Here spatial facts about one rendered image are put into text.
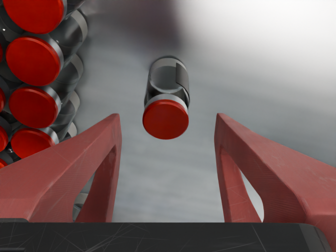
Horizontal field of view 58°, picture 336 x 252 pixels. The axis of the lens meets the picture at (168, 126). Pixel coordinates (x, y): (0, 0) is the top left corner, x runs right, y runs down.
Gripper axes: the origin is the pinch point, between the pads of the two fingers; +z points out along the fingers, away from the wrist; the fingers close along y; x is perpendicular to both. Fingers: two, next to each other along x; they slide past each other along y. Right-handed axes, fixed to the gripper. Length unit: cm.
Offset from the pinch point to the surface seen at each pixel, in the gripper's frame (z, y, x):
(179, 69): 4.5, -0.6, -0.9
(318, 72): 5.5, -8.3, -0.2
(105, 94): 5.9, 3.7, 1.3
